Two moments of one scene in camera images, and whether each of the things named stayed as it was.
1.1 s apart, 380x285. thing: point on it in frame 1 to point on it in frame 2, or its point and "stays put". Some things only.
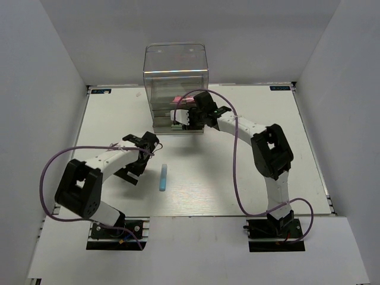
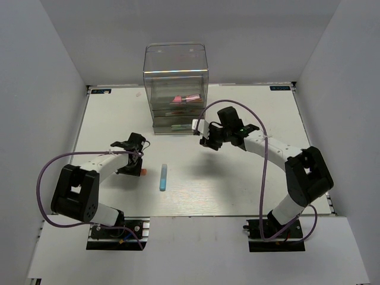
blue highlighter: [163, 177] stays put
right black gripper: [192, 126] to [210, 142]
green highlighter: [176, 127] stays put
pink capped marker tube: [189, 99] stays put
